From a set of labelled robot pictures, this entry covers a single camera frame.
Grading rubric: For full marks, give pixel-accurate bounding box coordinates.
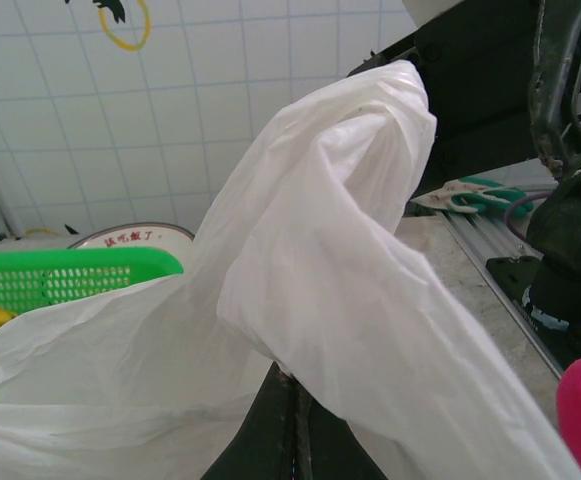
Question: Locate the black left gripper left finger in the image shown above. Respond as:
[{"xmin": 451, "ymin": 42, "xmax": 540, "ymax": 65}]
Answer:
[{"xmin": 202, "ymin": 362, "xmax": 301, "ymax": 480}]

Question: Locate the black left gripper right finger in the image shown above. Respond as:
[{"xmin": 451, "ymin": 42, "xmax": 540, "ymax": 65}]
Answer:
[{"xmin": 300, "ymin": 378, "xmax": 389, "ymax": 480}]

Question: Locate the white plastic bag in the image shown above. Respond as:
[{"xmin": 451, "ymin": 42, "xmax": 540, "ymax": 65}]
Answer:
[{"xmin": 0, "ymin": 58, "xmax": 581, "ymax": 480}]

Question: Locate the green white work glove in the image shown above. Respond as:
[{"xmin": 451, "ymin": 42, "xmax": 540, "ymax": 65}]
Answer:
[{"xmin": 412, "ymin": 175, "xmax": 527, "ymax": 220}]

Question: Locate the round white printed plate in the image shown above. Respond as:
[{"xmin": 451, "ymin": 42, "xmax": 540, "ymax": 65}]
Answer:
[{"xmin": 67, "ymin": 222, "xmax": 197, "ymax": 250}]

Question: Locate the green plastic basket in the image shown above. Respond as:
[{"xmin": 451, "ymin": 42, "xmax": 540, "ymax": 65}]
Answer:
[{"xmin": 0, "ymin": 247, "xmax": 185, "ymax": 321}]

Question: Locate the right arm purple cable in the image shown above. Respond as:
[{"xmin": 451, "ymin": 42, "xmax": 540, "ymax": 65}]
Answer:
[{"xmin": 502, "ymin": 191, "xmax": 554, "ymax": 239}]

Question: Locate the aluminium mounting rail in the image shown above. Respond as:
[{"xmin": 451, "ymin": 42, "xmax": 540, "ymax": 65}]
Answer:
[{"xmin": 434, "ymin": 207, "xmax": 566, "ymax": 379}]

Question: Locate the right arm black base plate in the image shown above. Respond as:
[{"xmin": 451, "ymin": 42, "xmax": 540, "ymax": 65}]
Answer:
[{"xmin": 484, "ymin": 254, "xmax": 581, "ymax": 361}]

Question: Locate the black dolphin yellow ring sticker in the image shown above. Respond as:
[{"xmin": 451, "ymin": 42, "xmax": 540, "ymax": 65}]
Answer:
[{"xmin": 63, "ymin": 0, "xmax": 151, "ymax": 52}]

